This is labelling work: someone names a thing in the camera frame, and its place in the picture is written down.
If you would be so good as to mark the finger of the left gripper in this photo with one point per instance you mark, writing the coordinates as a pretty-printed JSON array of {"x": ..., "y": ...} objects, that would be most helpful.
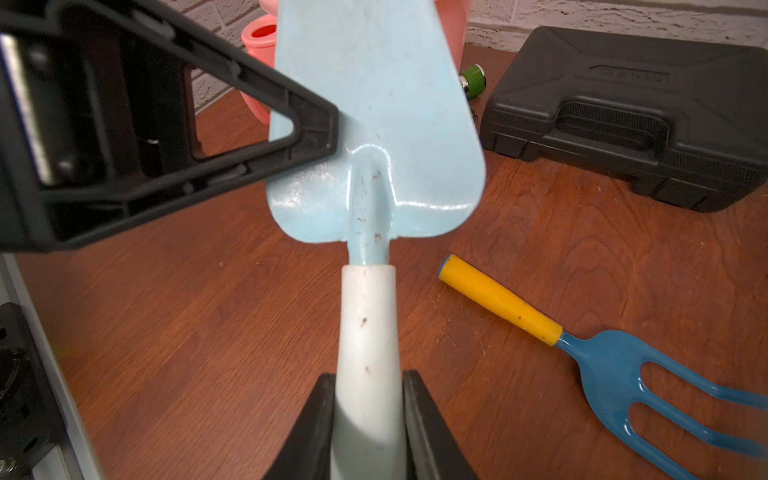
[{"x": 98, "y": 131}]

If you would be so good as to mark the aluminium front rail frame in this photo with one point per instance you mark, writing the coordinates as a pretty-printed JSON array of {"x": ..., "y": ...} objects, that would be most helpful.
[{"x": 43, "y": 435}]

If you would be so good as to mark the black plastic tool case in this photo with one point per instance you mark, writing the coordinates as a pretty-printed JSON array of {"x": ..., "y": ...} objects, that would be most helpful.
[{"x": 684, "y": 122}]

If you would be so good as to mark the pink watering can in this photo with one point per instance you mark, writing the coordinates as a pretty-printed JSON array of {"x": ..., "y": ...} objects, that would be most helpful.
[{"x": 259, "y": 38}]

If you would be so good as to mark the light blue trowel white handle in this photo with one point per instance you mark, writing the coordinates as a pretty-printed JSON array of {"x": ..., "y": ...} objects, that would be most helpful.
[{"x": 408, "y": 164}]

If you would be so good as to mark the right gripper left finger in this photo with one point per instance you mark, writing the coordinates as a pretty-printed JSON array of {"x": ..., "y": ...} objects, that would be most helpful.
[{"x": 305, "y": 453}]

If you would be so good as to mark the green hose nozzle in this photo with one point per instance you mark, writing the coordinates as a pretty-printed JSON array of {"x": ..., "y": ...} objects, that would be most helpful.
[{"x": 473, "y": 81}]

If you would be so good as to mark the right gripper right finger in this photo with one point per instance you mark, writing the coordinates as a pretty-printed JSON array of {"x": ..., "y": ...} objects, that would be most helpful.
[{"x": 432, "y": 451}]

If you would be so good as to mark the blue rake yellow handle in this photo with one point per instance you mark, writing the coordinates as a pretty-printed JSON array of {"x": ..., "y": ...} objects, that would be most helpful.
[{"x": 610, "y": 365}]

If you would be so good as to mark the pink plastic bucket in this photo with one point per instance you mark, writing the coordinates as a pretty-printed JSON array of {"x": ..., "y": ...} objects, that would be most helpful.
[{"x": 454, "y": 17}]

